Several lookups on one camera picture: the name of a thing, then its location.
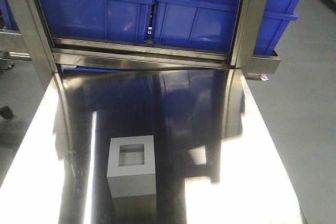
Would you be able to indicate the gray hollow cube base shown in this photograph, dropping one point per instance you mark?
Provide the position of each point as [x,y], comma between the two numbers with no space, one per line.
[131,166]

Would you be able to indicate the blue bin upper middle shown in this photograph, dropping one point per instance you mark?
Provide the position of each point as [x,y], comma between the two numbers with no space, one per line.
[210,24]

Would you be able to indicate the blue bin with red items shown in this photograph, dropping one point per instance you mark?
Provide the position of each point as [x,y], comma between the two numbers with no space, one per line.
[122,20]

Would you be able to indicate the blue bin far left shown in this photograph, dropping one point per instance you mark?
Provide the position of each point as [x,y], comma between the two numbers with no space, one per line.
[8,16]

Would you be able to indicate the black caster wheel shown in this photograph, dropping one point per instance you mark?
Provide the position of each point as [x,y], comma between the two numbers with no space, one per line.
[6,112]

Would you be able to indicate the stainless steel shelf frame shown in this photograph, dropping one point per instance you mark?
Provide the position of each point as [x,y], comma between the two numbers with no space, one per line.
[33,41]

